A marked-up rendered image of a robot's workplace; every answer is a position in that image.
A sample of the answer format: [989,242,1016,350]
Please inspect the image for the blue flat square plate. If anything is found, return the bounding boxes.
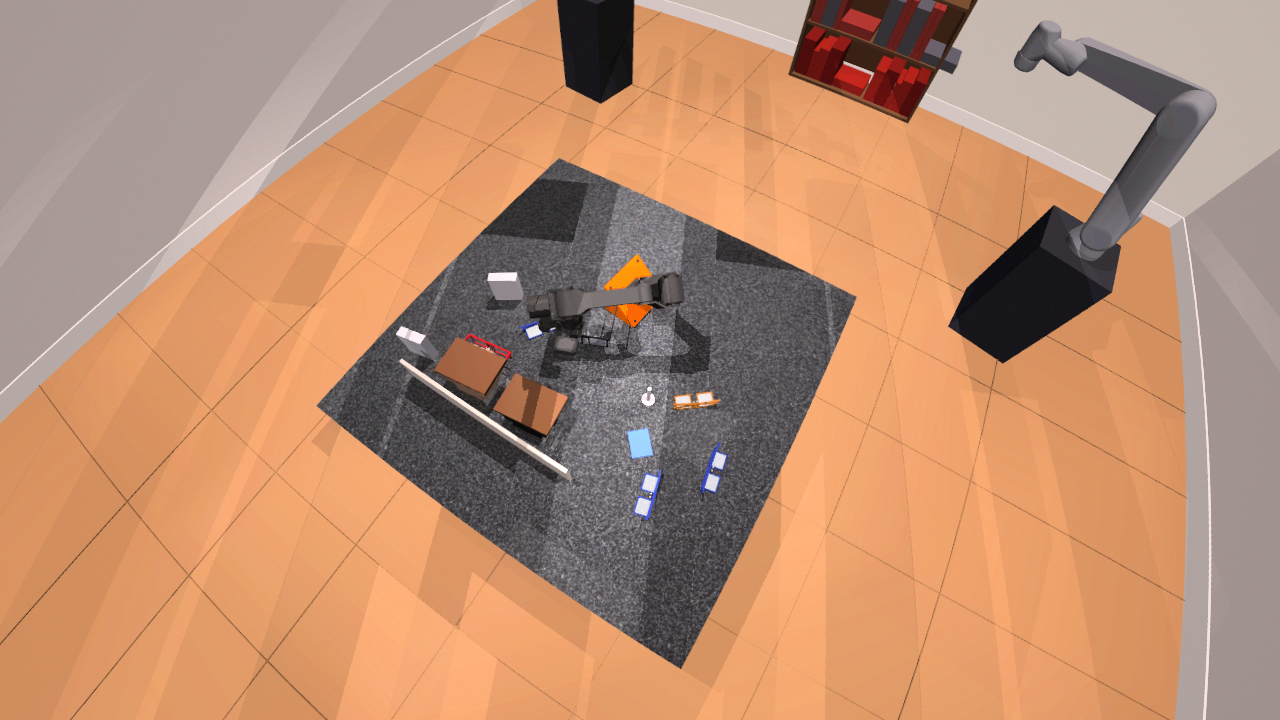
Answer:
[627,429,653,459]

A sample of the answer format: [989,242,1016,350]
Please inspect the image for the red glasses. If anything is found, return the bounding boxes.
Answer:
[466,334,512,359]

